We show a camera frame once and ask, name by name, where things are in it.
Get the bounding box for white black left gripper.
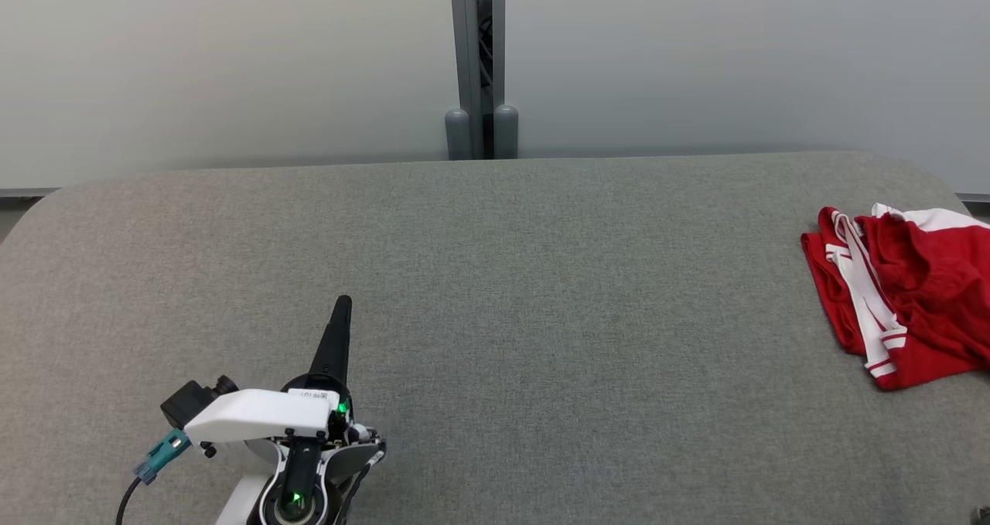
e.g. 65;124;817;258
183;295;365;525

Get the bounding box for red shorts with white trim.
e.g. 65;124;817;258
855;203;990;362

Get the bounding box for red white basketball jersey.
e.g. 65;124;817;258
801;206;990;392

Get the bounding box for grey partition post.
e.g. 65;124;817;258
444;0;520;161

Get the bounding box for left black cable teal plug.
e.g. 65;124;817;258
116;428;193;525

